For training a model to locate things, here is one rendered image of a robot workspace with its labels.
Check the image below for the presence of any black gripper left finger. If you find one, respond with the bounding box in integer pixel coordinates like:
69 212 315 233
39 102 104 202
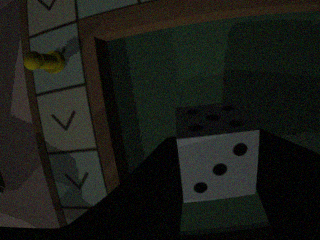
0 136 183 240

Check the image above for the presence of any yellow pawn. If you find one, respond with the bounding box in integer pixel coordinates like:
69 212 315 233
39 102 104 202
24 51 65 73

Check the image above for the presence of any white die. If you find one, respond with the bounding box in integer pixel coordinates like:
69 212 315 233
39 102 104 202
176 101 260 203

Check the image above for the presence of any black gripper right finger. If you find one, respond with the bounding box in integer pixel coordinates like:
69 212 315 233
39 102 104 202
256 128 320 240

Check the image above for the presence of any board game with green dice tray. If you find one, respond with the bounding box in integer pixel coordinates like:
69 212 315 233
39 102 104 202
25 0 320 240

